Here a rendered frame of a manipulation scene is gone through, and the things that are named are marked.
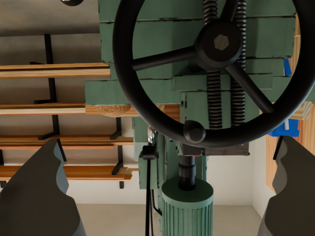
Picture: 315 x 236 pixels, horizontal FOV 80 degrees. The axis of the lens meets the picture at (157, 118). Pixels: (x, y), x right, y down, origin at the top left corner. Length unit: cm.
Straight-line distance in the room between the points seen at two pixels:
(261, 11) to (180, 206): 55
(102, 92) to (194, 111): 23
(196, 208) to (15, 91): 341
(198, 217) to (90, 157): 277
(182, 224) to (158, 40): 53
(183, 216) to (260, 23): 56
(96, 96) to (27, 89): 315
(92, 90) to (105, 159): 278
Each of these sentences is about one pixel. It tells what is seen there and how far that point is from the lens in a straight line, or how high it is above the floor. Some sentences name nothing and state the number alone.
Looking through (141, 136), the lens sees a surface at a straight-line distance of 79.
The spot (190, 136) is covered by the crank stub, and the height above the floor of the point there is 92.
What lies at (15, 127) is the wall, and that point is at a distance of 381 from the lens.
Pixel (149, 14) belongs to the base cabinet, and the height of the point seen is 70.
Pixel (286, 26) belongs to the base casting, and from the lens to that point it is 54.
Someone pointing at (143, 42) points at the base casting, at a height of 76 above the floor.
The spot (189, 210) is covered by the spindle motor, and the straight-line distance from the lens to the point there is 65.
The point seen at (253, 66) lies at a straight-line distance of 50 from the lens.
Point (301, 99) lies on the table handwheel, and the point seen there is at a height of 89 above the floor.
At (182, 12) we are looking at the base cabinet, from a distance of 49.
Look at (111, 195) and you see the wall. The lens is 346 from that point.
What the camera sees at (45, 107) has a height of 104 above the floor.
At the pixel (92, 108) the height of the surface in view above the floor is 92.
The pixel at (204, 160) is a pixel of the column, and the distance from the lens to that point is 87.
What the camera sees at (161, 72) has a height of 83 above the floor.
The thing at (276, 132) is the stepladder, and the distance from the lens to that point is 137.
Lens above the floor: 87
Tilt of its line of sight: 8 degrees up
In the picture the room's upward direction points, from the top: 179 degrees clockwise
